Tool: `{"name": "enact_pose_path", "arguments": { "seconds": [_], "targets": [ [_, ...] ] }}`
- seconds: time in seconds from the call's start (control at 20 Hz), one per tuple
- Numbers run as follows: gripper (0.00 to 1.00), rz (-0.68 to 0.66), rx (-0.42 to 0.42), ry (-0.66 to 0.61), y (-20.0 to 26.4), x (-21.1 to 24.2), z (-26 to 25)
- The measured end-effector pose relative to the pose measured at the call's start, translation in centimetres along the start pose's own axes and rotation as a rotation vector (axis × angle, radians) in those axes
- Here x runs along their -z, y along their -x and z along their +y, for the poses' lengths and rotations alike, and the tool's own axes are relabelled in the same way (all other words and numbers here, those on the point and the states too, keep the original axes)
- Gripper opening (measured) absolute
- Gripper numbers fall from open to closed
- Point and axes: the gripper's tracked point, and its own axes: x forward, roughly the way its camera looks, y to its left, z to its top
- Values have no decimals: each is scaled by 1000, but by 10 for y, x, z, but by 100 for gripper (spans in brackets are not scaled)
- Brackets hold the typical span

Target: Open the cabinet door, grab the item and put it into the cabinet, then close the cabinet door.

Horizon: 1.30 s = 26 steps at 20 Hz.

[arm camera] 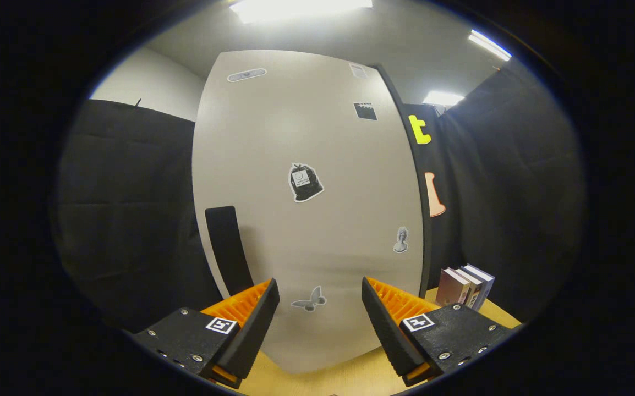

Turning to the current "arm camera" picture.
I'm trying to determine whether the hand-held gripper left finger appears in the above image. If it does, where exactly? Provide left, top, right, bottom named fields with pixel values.
left=130, top=278, right=281, bottom=388

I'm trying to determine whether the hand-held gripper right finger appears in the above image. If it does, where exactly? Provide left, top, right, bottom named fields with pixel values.
left=362, top=276, right=519, bottom=387

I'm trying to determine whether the black door handle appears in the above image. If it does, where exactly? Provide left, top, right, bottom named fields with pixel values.
left=205, top=206, right=255, bottom=298

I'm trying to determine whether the beige cabinet door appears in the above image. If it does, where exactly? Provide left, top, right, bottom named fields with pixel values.
left=192, top=49, right=425, bottom=375

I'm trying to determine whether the reddish brown book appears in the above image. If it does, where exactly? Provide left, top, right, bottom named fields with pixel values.
left=435, top=267, right=471, bottom=306

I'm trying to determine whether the dark grey cabinet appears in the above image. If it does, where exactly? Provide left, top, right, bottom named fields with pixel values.
left=375, top=63, right=434, bottom=298

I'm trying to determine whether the cream spine book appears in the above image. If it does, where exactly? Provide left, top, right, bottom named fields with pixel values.
left=455, top=267, right=484, bottom=309

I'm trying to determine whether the black backdrop cloth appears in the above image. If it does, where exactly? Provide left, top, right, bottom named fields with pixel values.
left=51, top=58, right=588, bottom=331

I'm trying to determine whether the small ceiling light panel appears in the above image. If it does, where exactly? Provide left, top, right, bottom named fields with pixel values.
left=422, top=90, right=466, bottom=107

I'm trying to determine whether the long ceiling light panel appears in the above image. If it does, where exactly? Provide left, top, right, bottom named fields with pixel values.
left=468, top=29, right=513, bottom=61

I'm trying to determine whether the large ceiling light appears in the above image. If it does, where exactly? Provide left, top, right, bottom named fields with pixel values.
left=228, top=0, right=373, bottom=24

